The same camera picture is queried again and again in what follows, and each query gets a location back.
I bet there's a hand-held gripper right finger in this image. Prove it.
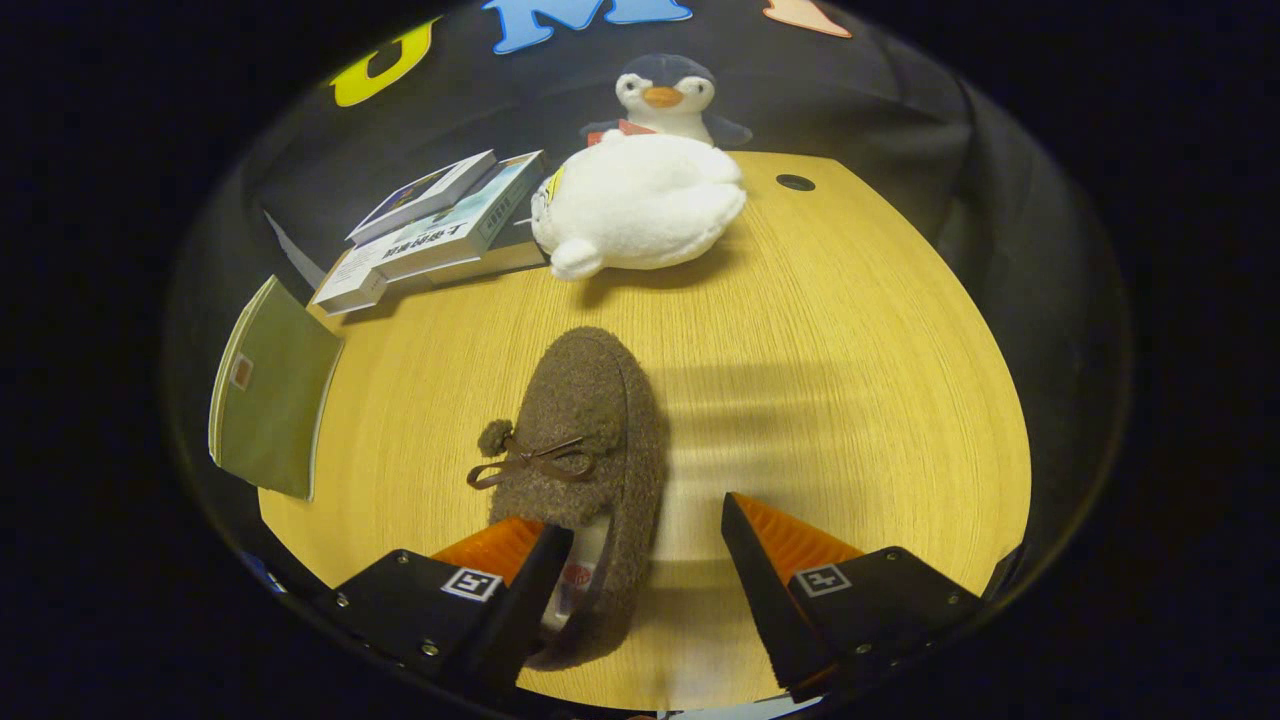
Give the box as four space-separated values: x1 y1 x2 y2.
720 492 986 703

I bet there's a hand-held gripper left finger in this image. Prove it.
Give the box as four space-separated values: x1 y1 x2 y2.
318 515 576 691

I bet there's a brown fuzzy shoe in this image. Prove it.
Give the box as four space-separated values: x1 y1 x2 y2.
466 326 671 671

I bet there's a green fabric storage box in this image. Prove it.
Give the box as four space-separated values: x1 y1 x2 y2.
208 275 345 501

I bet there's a dark book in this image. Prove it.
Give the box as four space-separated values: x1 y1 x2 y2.
400 215 549 291

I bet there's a white book with small text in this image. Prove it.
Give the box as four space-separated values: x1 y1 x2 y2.
310 248 391 317

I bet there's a book with sky picture cover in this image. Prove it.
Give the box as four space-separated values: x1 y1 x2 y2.
375 150 548 283

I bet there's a white plush toy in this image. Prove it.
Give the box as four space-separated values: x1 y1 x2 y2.
530 132 748 281

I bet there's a book with blue photo cover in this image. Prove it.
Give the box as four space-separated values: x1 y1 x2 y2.
346 150 498 247

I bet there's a penguin plush toy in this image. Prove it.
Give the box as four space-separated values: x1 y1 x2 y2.
580 53 753 149

